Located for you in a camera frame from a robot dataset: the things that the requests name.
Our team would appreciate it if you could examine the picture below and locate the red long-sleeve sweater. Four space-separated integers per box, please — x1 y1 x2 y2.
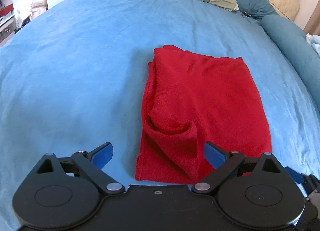
135 45 272 184

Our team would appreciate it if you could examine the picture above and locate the blue bed sheet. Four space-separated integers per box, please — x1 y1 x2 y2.
1 0 319 230

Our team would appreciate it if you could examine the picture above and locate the teal rolled duvet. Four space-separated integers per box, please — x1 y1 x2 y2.
260 15 319 107

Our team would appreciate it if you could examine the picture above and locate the light blue blanket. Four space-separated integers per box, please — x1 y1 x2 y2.
306 33 320 56

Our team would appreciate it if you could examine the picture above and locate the dark teal pillow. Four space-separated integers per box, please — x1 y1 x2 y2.
236 0 278 20

